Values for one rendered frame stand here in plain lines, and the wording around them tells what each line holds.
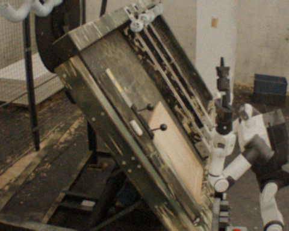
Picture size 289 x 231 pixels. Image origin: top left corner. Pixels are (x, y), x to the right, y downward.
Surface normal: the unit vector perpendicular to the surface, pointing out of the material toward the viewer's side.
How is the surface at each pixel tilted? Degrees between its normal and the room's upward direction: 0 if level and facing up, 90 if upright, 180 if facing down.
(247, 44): 90
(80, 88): 90
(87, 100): 90
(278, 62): 90
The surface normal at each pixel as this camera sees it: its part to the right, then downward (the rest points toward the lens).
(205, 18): -0.34, 0.36
